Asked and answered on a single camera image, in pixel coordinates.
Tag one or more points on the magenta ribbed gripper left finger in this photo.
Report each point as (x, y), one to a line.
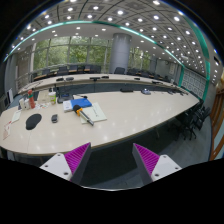
(69, 166)

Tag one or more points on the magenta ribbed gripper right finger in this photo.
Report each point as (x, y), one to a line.
(152, 166)

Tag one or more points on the black computer mouse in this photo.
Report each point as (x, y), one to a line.
(54, 118)

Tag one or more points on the black oval mouse pad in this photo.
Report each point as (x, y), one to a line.
(32, 121)

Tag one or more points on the yellow black handheld tool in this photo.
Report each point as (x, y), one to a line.
(79, 111)

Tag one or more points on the white paper sheet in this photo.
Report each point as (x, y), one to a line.
(95, 113)

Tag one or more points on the black office chair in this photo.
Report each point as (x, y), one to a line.
(185, 120)

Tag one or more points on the blue book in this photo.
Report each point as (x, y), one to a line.
(82, 102)

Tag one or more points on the white green cup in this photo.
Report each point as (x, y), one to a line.
(52, 97)

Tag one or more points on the red spray can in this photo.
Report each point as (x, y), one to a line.
(31, 99)

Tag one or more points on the red white leaflet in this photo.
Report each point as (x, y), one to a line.
(6, 131)

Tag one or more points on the white booklet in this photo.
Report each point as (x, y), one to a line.
(16, 116)

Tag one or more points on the grey round pillar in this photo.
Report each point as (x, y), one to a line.
(120, 51)

